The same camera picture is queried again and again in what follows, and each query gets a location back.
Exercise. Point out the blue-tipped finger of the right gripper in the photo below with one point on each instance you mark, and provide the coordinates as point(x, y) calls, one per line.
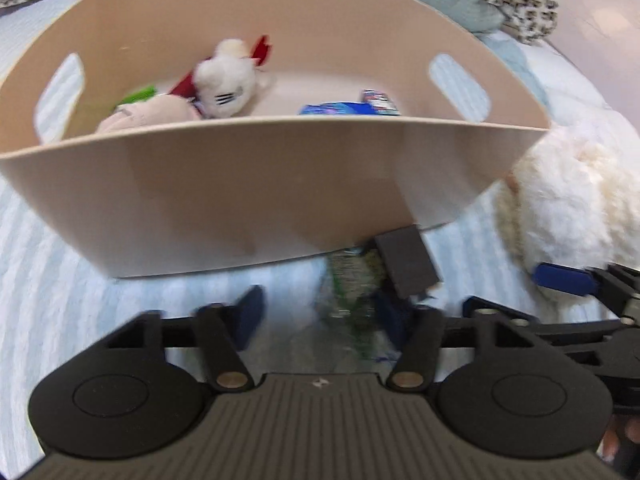
point(572, 281)

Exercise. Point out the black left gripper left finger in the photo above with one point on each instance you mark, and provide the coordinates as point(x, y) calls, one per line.
point(148, 383)

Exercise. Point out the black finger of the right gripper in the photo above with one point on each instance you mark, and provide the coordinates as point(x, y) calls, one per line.
point(476, 304)

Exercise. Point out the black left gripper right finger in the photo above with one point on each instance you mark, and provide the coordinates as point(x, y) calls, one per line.
point(495, 384)

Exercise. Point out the clear green-speckled packet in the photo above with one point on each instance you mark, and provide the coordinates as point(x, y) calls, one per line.
point(345, 302)

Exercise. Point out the small colourful printed box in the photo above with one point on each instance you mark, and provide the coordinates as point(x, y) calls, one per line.
point(379, 103)

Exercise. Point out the blue tissue pack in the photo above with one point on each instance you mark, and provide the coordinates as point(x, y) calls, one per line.
point(339, 108)

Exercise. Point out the beige cloth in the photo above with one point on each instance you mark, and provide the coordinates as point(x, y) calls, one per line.
point(159, 110)

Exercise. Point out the green snack packet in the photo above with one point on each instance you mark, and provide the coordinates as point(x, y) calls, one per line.
point(140, 95)

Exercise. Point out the white Hello Kitty plush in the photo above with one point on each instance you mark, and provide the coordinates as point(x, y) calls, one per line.
point(212, 109)

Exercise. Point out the white fluffy plush toy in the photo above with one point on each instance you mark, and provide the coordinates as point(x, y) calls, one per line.
point(573, 199)

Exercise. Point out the blue striped bed sheet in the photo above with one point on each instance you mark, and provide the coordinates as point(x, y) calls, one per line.
point(54, 304)

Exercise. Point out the dark brown small box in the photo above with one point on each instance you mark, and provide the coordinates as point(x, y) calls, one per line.
point(410, 272)

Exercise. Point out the beige plastic storage basket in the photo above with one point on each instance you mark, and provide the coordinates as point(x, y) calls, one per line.
point(273, 184)

